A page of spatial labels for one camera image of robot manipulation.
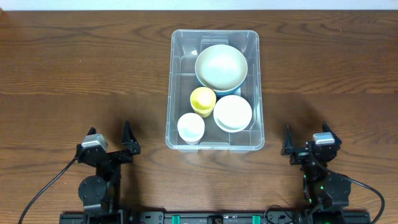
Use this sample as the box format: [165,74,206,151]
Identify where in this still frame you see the clear plastic storage container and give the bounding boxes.
[165,29,265,152]

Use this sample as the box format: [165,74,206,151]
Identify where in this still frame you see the cream white cup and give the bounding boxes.
[177,113,205,138]

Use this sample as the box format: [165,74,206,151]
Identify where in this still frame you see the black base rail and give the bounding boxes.
[59,210,371,224]

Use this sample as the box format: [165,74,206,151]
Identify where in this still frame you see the light blue cup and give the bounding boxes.
[182,138,201,145]

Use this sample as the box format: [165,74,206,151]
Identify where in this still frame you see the white small bowl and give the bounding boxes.
[213,95,252,133]

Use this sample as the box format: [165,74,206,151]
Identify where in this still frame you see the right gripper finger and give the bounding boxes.
[322,121,332,133]
[280,126,294,156]

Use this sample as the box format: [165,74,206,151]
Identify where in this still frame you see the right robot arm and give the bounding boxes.
[281,122,351,223]

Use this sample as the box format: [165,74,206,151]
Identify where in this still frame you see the yellow cup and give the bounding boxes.
[192,105,215,118]
[190,87,216,111]

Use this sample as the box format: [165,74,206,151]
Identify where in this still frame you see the cream beige bowl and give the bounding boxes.
[195,45,248,91]

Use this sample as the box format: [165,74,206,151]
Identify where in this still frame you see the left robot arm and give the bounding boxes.
[75,121,141,223]

